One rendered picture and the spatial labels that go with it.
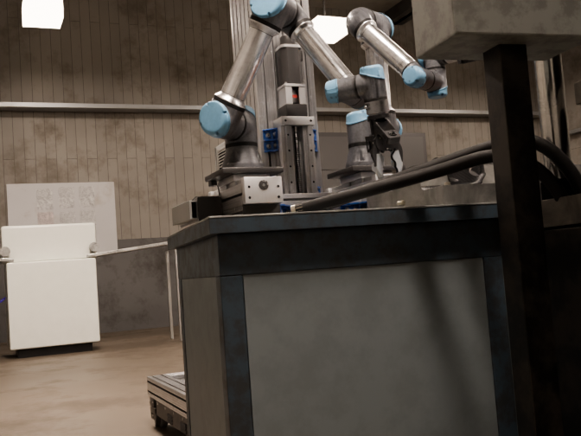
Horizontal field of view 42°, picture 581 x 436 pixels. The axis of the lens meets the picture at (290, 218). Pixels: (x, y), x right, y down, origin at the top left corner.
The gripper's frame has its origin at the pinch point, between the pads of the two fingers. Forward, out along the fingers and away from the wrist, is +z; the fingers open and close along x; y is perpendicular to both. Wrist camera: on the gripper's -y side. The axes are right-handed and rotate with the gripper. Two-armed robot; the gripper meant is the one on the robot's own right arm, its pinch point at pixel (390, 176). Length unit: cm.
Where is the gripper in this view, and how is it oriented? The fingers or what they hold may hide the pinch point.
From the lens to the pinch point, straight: 240.4
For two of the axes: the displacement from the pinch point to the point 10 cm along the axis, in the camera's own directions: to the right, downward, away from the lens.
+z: 1.6, 9.8, 1.0
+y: -3.0, -0.5, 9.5
